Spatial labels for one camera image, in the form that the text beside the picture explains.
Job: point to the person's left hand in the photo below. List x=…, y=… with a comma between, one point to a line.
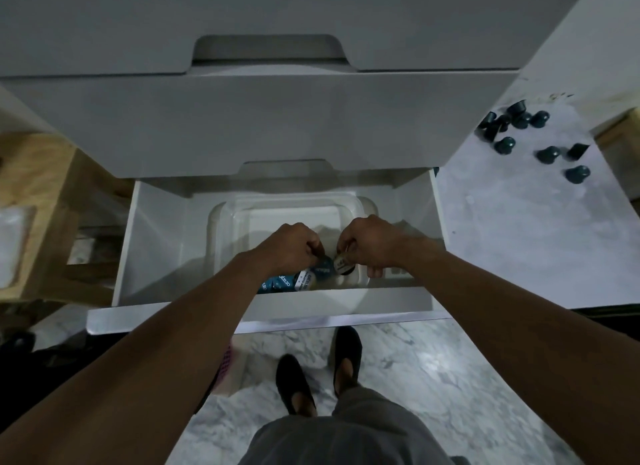
x=287, y=250

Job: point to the person's right hand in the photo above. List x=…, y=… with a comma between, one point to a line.
x=380, y=245

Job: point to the row of lidded capsules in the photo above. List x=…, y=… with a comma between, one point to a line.
x=285, y=282

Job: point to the teal capsule blue lid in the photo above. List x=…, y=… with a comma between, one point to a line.
x=324, y=269

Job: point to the teal capsule silver lid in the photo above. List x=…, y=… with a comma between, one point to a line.
x=342, y=266

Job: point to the cluster of dark teal capsules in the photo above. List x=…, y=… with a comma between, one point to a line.
x=505, y=145

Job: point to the person's left forearm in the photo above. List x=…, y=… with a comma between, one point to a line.
x=125, y=379

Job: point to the person's right forearm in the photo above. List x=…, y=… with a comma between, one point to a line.
x=540, y=350

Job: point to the person's black right shoe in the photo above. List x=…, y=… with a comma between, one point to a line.
x=347, y=345

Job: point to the person's black shoe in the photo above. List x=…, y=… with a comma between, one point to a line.
x=347, y=345
x=290, y=374

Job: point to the person's black left shoe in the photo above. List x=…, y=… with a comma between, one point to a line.
x=290, y=374

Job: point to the white drawer cabinet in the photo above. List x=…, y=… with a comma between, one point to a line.
x=250, y=125

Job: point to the person's right leg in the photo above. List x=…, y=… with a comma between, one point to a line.
x=346, y=379

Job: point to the person's leg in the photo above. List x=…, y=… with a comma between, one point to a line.
x=346, y=379
x=302, y=404

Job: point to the person's left leg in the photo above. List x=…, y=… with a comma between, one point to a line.
x=302, y=404

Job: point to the person's grey shorts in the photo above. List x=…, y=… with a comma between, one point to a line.
x=350, y=434

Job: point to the clear plastic tray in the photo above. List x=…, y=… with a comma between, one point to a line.
x=280, y=215

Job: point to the white marble table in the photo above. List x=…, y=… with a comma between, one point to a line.
x=525, y=240

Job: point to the black plastic bag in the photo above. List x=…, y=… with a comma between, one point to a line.
x=210, y=397

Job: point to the brown wooden side table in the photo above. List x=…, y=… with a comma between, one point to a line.
x=40, y=170

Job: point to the white plastic sheet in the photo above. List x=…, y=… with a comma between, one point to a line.
x=15, y=245

